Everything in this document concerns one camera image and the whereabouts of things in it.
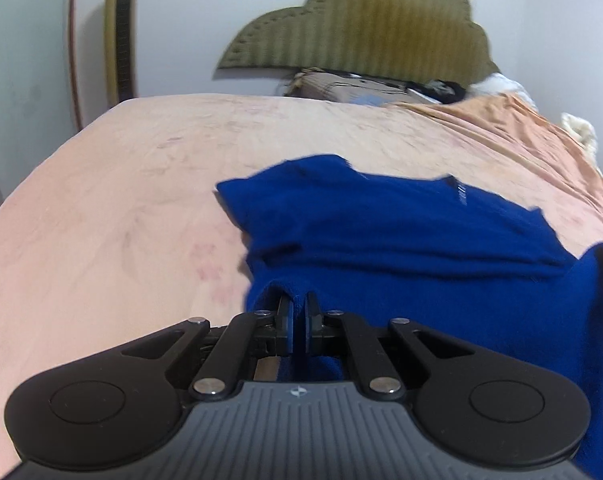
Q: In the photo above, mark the gold tower air conditioner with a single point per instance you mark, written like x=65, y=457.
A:
x=112, y=35

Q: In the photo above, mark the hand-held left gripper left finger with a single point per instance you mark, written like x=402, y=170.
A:
x=286, y=321

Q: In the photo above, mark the pink floral bed blanket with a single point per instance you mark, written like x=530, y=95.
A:
x=131, y=185

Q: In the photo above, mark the white printed quilt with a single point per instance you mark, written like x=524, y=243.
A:
x=501, y=82

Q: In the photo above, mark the blue beaded sweater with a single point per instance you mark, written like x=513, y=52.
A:
x=381, y=230

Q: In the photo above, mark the olive padded headboard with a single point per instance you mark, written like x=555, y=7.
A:
x=371, y=25

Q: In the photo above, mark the white fluffy cloth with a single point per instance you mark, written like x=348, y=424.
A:
x=581, y=130

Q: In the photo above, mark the white flowered wardrobe door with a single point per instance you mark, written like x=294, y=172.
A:
x=21, y=60

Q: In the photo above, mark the brown patterned pillow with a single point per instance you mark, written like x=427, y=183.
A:
x=331, y=87

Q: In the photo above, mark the dark clothes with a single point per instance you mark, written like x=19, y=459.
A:
x=441, y=89

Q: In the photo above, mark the peach blanket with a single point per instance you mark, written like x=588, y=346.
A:
x=506, y=120

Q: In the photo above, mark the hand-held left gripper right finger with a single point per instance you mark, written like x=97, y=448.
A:
x=311, y=321

